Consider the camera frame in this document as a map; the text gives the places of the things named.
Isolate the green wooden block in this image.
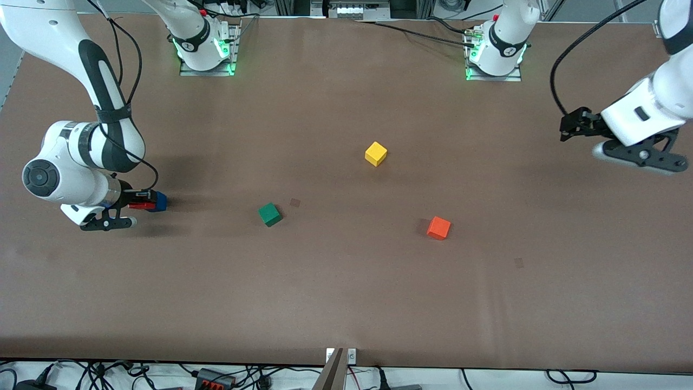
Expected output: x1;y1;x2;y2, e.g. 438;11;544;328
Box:
257;202;283;228

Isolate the orange wooden block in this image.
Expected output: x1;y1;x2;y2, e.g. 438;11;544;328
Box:
426;216;452;241

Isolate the yellow wooden block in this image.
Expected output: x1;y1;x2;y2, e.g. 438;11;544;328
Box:
364;141;388;167

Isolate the black power strip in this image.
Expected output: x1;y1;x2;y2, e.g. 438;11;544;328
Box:
194;368;237;390

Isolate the grey control unit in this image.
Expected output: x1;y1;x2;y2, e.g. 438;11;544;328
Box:
311;0;391;20

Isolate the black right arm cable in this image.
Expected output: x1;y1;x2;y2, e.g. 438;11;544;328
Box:
87;0;160;191

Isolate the aluminium arm base plate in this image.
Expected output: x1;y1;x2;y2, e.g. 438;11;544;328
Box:
465;30;524;82
179;22;242;77

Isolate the black cable on table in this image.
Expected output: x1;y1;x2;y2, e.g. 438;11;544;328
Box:
360;19;477;48

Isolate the black looped cable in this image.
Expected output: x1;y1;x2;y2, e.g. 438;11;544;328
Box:
545;369;598;385

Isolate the grey camera post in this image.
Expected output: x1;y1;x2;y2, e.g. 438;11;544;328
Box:
313;348;347;390

